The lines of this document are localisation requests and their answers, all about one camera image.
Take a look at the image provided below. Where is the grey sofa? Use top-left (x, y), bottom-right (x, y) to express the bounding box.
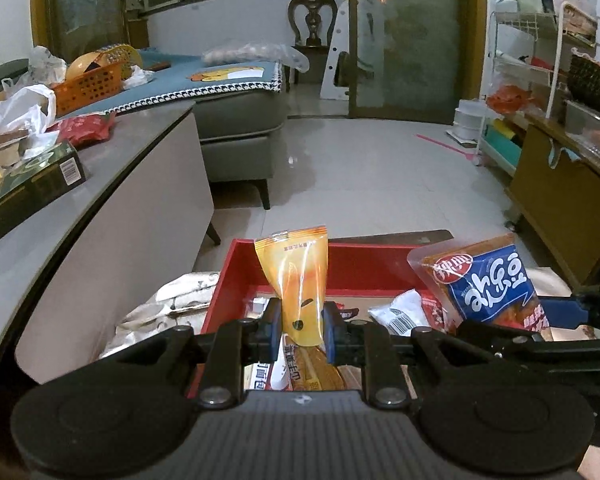
top-left (0, 49), bottom-right (289, 212)

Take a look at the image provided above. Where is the white silver snack packet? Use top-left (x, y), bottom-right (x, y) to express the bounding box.
top-left (368, 289), bottom-right (430, 337)

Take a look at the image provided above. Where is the orange snack packet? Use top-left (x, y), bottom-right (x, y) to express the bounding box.
top-left (253, 224), bottom-right (349, 392)

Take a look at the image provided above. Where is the orange plastic basket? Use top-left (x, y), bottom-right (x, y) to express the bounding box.
top-left (53, 44), bottom-right (143, 117)

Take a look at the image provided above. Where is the toast bread packet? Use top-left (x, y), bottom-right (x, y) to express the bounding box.
top-left (244, 346), bottom-right (291, 391)

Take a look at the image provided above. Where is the red bag on table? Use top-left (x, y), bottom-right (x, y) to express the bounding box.
top-left (46, 112), bottom-right (117, 151)

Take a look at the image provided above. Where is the blue red large snack bag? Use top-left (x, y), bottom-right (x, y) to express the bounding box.
top-left (407, 233), bottom-right (550, 333)

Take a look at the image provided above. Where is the white wire shelf rack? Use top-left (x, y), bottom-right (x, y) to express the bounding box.
top-left (457, 0), bottom-right (597, 174)

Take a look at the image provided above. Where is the grey curved coffee table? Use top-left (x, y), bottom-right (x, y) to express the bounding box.
top-left (0, 101), bottom-right (214, 382)

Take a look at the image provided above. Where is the dark wooden chair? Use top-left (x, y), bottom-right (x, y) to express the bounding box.
top-left (287, 0), bottom-right (338, 84)

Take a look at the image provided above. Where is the white perforated board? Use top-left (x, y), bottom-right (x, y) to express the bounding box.
top-left (320, 0), bottom-right (386, 106)

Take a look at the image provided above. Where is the red cola gummy packet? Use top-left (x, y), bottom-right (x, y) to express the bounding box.
top-left (420, 292), bottom-right (445, 332)

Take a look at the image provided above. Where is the wooden cabinet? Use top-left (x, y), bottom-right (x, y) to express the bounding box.
top-left (506, 115), bottom-right (600, 288)

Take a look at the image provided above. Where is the white plastic bag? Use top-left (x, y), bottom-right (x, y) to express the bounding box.
top-left (0, 45), bottom-right (69, 162)

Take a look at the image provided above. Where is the dark green box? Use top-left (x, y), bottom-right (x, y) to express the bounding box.
top-left (0, 141), bottom-right (85, 239)

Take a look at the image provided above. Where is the red cardboard box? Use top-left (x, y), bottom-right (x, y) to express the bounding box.
top-left (202, 240), bottom-right (428, 389)

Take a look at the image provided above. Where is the floral satin tablecloth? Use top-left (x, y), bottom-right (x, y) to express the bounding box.
top-left (99, 266), bottom-right (600, 480)

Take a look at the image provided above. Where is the blue sofa blanket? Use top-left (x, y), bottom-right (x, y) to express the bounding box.
top-left (68, 49), bottom-right (284, 117)

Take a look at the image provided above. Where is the red spicy strip packet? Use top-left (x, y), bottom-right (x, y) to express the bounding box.
top-left (244, 296), bottom-right (270, 318)

